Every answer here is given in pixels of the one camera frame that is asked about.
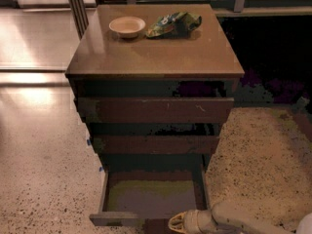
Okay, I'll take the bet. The white and yellow gripper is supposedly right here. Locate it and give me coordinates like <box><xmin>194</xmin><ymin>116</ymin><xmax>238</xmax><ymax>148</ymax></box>
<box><xmin>168</xmin><ymin>210</ymin><xmax>215</xmax><ymax>234</ymax></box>

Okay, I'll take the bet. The brown bottom drawer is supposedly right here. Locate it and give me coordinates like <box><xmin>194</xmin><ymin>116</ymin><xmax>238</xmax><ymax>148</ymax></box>
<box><xmin>90</xmin><ymin>167</ymin><xmax>209</xmax><ymax>226</ymax></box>

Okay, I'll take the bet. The brown drawer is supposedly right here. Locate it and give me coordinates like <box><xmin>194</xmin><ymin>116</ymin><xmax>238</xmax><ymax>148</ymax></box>
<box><xmin>76</xmin><ymin>97</ymin><xmax>234</xmax><ymax>124</ymax></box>
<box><xmin>91</xmin><ymin>136</ymin><xmax>219</xmax><ymax>154</ymax></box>
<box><xmin>90</xmin><ymin>167</ymin><xmax>209</xmax><ymax>226</ymax></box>

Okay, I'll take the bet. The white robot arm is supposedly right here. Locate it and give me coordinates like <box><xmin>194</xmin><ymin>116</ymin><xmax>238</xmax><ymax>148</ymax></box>
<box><xmin>168</xmin><ymin>201</ymin><xmax>312</xmax><ymax>234</ymax></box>

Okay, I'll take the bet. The brown middle drawer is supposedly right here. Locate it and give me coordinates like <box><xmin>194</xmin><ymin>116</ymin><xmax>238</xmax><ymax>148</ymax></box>
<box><xmin>91</xmin><ymin>136</ymin><xmax>219</xmax><ymax>154</ymax></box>

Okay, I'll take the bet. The brown wooden drawer cabinet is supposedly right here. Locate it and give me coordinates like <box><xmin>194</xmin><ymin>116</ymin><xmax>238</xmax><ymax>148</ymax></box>
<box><xmin>65</xmin><ymin>5</ymin><xmax>244</xmax><ymax>172</ymax></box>

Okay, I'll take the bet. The brown top drawer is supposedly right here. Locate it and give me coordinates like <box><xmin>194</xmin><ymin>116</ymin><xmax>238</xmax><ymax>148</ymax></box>
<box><xmin>76</xmin><ymin>97</ymin><xmax>234</xmax><ymax>124</ymax></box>

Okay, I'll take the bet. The green chip bag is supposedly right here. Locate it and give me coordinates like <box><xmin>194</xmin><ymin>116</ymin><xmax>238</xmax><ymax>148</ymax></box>
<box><xmin>145</xmin><ymin>12</ymin><xmax>202</xmax><ymax>39</ymax></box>

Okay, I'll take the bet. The white bowl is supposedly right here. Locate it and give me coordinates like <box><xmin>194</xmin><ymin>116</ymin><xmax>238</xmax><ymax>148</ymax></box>
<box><xmin>109</xmin><ymin>17</ymin><xmax>145</xmax><ymax>38</ymax></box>

